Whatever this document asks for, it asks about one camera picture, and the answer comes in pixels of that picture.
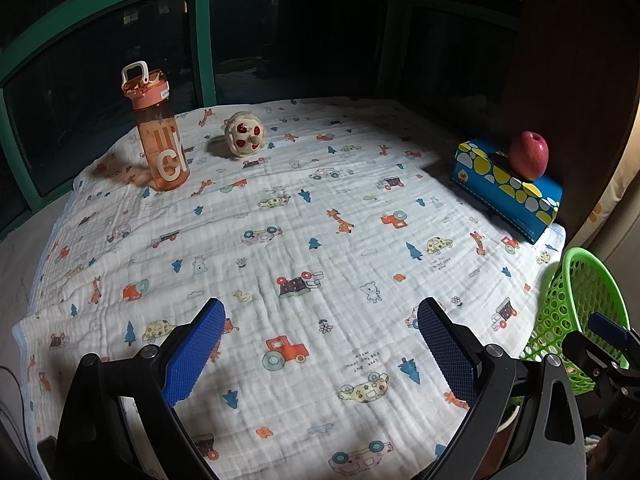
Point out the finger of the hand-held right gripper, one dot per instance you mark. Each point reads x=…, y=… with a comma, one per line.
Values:
x=609, y=330
x=592, y=360

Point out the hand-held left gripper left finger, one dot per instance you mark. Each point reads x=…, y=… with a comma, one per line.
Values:
x=195, y=355

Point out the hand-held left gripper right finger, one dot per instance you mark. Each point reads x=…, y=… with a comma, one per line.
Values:
x=447, y=350

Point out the green plastic basket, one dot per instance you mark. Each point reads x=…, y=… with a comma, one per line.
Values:
x=555, y=310

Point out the cream floral curtain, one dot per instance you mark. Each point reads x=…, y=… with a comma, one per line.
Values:
x=615, y=200

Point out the printed white blanket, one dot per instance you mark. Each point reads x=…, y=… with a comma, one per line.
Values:
x=300, y=250

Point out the blue patterned tissue box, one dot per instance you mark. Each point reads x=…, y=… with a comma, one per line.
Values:
x=500, y=185

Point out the red apple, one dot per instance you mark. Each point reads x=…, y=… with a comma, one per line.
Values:
x=528, y=155

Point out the orange water bottle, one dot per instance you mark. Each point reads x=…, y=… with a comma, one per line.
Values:
x=160, y=150

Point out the cream toy ball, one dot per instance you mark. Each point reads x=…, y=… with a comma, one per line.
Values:
x=244, y=135

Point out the brown wooden panel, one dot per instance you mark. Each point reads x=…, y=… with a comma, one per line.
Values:
x=565, y=60

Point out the green window frame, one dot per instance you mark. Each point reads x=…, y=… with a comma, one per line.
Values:
x=201, y=35

